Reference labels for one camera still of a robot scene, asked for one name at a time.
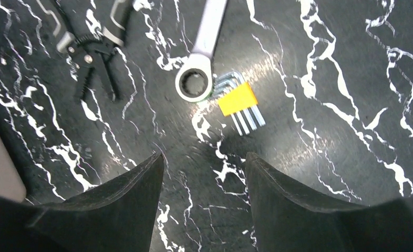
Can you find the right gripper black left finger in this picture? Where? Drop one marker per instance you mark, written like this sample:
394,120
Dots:
117,215

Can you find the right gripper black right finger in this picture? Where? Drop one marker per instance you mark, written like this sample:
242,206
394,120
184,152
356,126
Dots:
291,216

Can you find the yellow hex key set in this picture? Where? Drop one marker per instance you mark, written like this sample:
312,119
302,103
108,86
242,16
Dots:
237,100

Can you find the black marbled table mat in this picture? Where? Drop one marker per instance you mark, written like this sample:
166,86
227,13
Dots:
334,81

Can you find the silver wrench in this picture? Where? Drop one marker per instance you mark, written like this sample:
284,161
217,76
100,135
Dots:
200,57

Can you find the black wire stripper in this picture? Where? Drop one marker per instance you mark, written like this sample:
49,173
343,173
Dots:
88,52

